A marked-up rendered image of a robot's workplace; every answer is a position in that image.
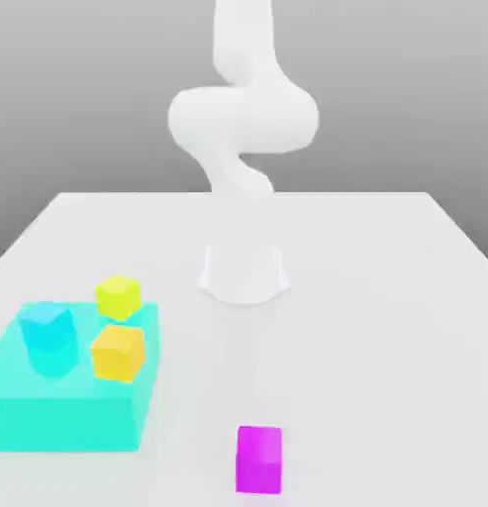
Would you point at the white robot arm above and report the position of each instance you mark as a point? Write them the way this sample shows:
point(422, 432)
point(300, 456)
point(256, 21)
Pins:
point(243, 119)

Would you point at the small yellow cube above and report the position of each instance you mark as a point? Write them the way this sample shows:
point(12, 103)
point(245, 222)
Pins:
point(117, 297)

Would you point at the small orange cube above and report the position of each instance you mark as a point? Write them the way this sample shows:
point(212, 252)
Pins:
point(117, 354)

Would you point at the small magenta cube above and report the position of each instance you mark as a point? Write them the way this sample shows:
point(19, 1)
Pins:
point(258, 461)

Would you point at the small cyan cube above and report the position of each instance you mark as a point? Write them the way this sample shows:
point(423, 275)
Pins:
point(49, 340)

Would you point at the large turquoise box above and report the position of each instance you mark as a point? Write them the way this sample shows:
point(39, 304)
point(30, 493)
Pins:
point(69, 416)

